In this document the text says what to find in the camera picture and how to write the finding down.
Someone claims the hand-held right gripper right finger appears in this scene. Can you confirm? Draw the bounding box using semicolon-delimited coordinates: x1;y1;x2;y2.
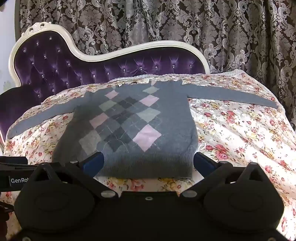
179;152;268;199

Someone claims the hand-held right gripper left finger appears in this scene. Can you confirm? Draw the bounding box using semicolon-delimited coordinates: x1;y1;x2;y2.
30;152;120;201

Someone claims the grey argyle knit sweater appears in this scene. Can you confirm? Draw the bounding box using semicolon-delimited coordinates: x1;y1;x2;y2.
6;80;279;180

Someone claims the floral blanket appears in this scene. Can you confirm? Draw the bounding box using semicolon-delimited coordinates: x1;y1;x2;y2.
0;70;296;241

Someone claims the purple tufted sofa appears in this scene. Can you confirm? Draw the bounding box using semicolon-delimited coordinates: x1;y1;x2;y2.
0;22;210;143

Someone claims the brown damask curtain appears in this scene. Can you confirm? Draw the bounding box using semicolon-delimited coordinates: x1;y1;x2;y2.
15;0;296;130

